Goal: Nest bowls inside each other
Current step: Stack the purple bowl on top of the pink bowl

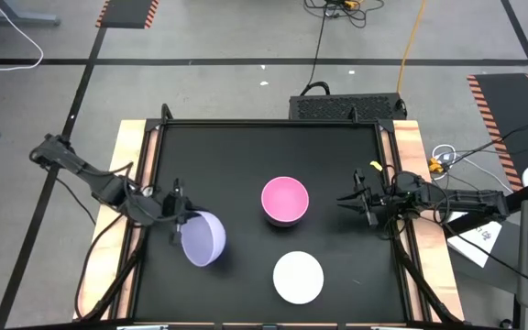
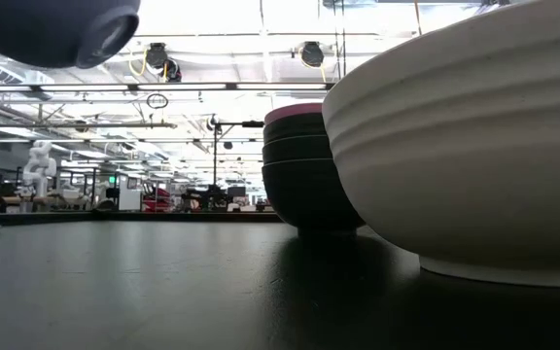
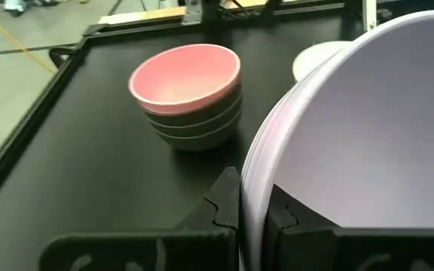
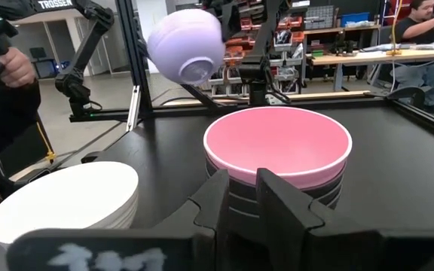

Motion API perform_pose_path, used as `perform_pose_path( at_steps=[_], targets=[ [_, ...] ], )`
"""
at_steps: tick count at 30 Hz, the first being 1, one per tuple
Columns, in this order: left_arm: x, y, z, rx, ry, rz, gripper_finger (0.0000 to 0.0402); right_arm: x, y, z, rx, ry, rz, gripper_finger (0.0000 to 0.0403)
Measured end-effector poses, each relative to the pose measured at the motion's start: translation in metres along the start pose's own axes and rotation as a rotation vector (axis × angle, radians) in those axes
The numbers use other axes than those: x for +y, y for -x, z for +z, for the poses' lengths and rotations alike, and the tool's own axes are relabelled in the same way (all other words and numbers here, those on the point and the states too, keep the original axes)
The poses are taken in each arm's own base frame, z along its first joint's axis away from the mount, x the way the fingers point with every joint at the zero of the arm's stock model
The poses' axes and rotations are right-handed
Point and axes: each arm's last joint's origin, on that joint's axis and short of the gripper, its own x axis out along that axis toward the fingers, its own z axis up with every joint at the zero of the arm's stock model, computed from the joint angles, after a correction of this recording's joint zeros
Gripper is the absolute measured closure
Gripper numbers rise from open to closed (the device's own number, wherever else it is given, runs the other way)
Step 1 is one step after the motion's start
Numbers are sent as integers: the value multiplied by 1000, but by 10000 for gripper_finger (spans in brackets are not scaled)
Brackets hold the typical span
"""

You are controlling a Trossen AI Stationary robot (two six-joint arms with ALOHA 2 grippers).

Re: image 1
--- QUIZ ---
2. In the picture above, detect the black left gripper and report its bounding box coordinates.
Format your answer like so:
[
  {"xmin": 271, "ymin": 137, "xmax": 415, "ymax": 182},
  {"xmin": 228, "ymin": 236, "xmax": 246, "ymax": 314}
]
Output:
[{"xmin": 159, "ymin": 178, "xmax": 201, "ymax": 247}]

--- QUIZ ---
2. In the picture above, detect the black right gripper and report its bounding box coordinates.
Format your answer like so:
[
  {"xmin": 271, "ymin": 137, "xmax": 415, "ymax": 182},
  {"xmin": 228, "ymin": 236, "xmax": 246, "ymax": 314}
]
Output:
[{"xmin": 335, "ymin": 169, "xmax": 398, "ymax": 229}]

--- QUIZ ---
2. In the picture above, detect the purple ridged bowl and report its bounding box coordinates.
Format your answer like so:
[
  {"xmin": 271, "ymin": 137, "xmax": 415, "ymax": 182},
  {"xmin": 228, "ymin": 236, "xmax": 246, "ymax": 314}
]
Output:
[{"xmin": 180, "ymin": 209, "xmax": 228, "ymax": 269}]

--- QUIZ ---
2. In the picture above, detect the pink ridged bowl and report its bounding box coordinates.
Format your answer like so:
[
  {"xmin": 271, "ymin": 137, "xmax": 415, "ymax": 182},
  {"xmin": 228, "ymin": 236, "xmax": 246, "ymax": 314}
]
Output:
[{"xmin": 259, "ymin": 175, "xmax": 311, "ymax": 227}]

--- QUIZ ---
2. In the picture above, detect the white ridged bowl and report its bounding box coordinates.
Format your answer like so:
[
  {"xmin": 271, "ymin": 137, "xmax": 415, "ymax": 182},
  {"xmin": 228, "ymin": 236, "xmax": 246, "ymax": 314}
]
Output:
[{"xmin": 271, "ymin": 249, "xmax": 325, "ymax": 306}]

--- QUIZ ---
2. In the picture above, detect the black computer case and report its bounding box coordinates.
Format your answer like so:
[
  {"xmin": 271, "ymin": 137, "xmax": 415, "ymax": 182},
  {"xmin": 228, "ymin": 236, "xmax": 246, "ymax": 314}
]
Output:
[{"xmin": 288, "ymin": 92, "xmax": 409, "ymax": 122}]

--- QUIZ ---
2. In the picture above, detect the white paper sheet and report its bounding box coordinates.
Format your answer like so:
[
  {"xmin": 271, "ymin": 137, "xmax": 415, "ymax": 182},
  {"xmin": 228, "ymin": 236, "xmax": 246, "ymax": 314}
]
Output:
[{"xmin": 446, "ymin": 214, "xmax": 504, "ymax": 270}]

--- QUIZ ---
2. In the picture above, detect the black desk beam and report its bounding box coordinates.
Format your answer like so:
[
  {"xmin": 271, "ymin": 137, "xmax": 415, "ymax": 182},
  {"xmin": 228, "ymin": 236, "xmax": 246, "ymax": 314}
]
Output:
[{"xmin": 444, "ymin": 180, "xmax": 528, "ymax": 237}]

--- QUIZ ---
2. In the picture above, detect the black hazard-striped floor mat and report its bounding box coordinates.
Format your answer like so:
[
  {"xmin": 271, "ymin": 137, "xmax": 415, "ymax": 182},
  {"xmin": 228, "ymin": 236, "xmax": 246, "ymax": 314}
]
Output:
[
  {"xmin": 466, "ymin": 72, "xmax": 528, "ymax": 193},
  {"xmin": 94, "ymin": 0, "xmax": 161, "ymax": 30}
]

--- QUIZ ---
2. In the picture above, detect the yellow cable connector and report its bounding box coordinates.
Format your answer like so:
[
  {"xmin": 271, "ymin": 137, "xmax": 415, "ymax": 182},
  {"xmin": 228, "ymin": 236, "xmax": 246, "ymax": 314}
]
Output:
[{"xmin": 428, "ymin": 156, "xmax": 446, "ymax": 176}]

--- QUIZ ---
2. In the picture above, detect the black diagonal frame strut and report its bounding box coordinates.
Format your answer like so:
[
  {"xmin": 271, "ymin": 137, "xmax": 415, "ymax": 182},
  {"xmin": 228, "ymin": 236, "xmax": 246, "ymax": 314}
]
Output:
[
  {"xmin": 390, "ymin": 228, "xmax": 458, "ymax": 323},
  {"xmin": 78, "ymin": 219, "xmax": 149, "ymax": 321}
]

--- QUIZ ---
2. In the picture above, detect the black floor power cable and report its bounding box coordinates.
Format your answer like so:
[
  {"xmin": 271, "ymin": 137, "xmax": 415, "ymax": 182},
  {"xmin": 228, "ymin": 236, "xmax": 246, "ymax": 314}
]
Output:
[{"xmin": 299, "ymin": 4, "xmax": 334, "ymax": 97}]

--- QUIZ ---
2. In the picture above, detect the yellow cable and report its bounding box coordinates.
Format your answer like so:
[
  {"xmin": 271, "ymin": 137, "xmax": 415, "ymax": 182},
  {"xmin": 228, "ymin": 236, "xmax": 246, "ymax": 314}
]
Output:
[{"xmin": 395, "ymin": 0, "xmax": 429, "ymax": 94}]

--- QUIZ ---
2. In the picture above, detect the white floor cable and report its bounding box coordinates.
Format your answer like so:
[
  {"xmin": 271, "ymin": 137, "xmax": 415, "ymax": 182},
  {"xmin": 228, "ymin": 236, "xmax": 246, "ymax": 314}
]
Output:
[{"xmin": 0, "ymin": 0, "xmax": 46, "ymax": 72}]

